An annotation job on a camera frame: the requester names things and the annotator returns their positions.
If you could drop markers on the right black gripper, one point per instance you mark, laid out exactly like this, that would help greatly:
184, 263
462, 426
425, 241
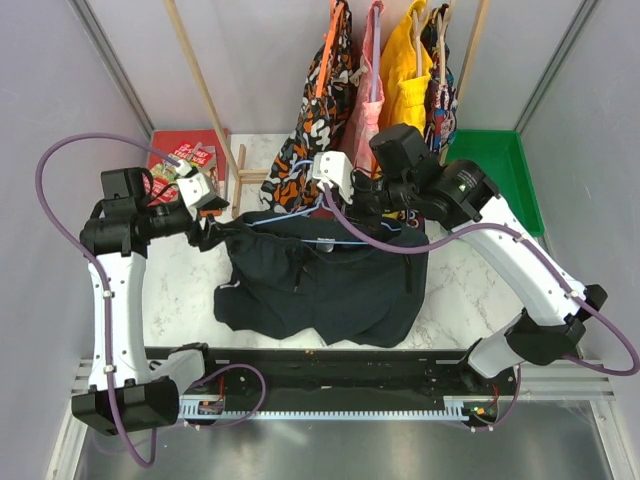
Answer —
358, 179

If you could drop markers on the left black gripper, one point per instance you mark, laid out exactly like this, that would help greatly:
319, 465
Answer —
208, 238

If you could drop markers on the blue wire hanger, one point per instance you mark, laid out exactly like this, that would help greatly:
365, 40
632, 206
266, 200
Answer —
300, 215

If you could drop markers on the dark navy shorts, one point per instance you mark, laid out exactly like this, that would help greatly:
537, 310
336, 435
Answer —
289, 275

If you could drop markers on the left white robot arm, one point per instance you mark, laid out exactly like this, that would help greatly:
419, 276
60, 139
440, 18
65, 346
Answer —
126, 392

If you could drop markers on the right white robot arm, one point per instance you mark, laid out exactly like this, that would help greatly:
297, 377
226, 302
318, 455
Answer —
466, 202

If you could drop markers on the pink patterned shorts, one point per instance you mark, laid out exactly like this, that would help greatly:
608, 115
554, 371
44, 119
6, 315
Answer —
362, 125

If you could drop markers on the camouflage orange black shorts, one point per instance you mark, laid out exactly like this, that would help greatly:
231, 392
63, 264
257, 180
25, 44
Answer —
320, 126

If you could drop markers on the yellow shorts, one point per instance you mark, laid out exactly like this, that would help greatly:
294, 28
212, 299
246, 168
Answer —
404, 94

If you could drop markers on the comic print shorts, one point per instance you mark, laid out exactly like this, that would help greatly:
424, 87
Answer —
441, 103

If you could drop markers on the wooden hanger under yellow shorts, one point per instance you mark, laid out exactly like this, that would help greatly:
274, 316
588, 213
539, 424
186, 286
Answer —
419, 20

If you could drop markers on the wooden hanger under comic shorts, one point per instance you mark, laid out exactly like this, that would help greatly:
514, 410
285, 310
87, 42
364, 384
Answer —
443, 18

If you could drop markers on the orange plastic hanger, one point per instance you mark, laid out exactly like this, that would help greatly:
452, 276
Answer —
337, 24

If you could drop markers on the wooden clothes rack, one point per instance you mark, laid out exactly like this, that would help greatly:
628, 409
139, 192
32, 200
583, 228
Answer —
244, 176

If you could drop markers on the pink illustrated book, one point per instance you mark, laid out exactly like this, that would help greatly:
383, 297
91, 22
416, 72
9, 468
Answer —
212, 169

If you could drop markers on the colourful paperback book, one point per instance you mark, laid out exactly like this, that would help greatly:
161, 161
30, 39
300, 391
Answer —
164, 188

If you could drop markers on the large red book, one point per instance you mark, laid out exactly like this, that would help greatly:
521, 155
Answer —
165, 140

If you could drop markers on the green plastic tray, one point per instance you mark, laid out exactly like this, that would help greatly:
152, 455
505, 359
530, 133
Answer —
501, 155

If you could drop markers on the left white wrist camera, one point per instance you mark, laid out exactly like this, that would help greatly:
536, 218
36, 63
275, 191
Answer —
195, 187

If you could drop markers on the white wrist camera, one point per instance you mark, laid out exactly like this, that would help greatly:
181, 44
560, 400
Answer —
333, 170
195, 187

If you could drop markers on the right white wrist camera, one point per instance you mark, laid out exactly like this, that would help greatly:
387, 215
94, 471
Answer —
333, 170

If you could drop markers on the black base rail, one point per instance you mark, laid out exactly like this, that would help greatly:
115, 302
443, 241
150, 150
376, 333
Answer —
328, 380

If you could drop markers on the grey slotted cable duct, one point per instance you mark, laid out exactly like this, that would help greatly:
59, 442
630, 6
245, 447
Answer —
202, 409

